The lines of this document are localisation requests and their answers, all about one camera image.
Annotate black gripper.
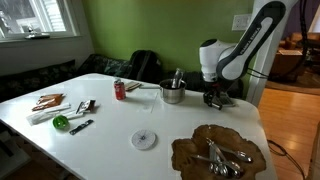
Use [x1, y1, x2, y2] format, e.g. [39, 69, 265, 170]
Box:
[203, 81, 232, 111]

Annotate short wide silver utensil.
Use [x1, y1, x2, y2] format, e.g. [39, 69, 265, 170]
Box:
[208, 138, 218, 170]

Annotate brown cardboard box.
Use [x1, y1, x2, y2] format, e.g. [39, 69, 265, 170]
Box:
[270, 48, 306, 76]

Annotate green round plastic object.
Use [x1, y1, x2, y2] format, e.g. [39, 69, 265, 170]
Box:
[52, 114, 71, 131]

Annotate small object on windowsill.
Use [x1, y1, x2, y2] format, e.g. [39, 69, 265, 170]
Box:
[24, 24, 51, 41]

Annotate grey desk calculator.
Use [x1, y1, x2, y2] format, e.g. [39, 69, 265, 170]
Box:
[217, 91, 237, 108]

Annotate stainless steel pot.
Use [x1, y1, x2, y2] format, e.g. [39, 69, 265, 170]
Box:
[139, 78, 188, 105]

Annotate silver kitchen utensil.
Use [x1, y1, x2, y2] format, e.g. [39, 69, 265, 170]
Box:
[171, 67, 185, 90]

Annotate brown burl wood tray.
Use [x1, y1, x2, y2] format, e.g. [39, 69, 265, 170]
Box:
[170, 124, 268, 180]

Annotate medium silver measuring spoon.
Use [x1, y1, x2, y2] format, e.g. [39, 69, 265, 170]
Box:
[190, 153, 245, 175]

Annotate small silver measuring spoon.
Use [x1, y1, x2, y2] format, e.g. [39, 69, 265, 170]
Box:
[213, 146, 235, 178]

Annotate black backpack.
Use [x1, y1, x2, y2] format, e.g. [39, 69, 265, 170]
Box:
[124, 49, 164, 84]

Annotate red soda can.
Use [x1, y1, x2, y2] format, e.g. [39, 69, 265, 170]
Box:
[113, 78, 127, 101]

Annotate small black flat bar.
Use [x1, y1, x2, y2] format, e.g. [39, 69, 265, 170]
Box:
[68, 118, 95, 136]

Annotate brown wooden pieces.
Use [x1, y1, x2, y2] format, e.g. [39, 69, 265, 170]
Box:
[36, 93, 66, 105]

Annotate white paper wrapper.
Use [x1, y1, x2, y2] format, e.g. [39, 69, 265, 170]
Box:
[25, 102, 84, 127]

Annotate brown foil packet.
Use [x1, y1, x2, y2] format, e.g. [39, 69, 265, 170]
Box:
[31, 101, 61, 112]

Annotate dark floral back cushion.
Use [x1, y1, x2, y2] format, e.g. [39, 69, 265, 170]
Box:
[0, 59, 78, 103]

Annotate white framed window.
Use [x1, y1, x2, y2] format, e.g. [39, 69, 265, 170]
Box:
[0, 0, 81, 42]

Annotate white wall outlet plate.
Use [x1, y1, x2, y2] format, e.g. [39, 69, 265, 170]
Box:
[231, 13, 253, 32]

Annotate black cable on floor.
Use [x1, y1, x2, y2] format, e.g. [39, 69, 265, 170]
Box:
[266, 138, 306, 180]

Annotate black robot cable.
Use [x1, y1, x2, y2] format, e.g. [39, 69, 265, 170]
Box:
[297, 0, 312, 69]

